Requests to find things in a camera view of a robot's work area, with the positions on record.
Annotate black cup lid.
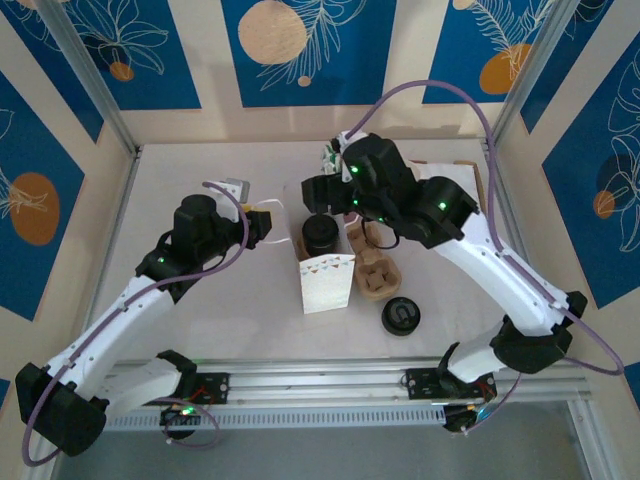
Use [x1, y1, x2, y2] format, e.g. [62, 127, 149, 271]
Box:
[301, 214, 342, 241]

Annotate aluminium frame post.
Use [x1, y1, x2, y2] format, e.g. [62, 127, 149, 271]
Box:
[487, 0, 574, 151]
[37, 0, 141, 156]

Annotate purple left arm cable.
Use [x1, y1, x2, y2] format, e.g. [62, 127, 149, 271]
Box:
[20, 180, 250, 469]

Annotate aluminium table side rail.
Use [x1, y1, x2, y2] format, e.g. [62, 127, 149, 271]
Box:
[480, 141, 564, 361]
[72, 147, 144, 371]

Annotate white paper bag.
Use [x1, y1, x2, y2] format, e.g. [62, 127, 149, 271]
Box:
[253, 182, 358, 316]

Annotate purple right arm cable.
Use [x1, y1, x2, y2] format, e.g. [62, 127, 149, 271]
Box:
[343, 79, 626, 436]

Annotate white paper napkins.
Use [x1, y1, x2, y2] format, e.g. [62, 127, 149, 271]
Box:
[417, 162, 476, 199]

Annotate green white stick sachet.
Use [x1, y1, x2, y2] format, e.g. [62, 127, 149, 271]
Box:
[319, 144, 344, 176]

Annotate grey slotted cable duct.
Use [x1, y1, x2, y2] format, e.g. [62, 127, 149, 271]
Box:
[64, 403, 447, 432]

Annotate black controller board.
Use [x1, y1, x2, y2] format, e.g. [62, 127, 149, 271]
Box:
[442, 404, 494, 435]
[159, 403, 211, 441]

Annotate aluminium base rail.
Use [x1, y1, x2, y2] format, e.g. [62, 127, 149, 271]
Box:
[42, 357, 592, 414]

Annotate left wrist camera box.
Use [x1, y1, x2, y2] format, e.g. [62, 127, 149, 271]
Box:
[214, 177, 252, 205]

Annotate stack of black cup lids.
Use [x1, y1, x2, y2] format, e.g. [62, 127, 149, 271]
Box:
[381, 296, 422, 337]

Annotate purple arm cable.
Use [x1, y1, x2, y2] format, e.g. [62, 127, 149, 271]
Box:
[343, 79, 626, 436]
[20, 180, 250, 469]

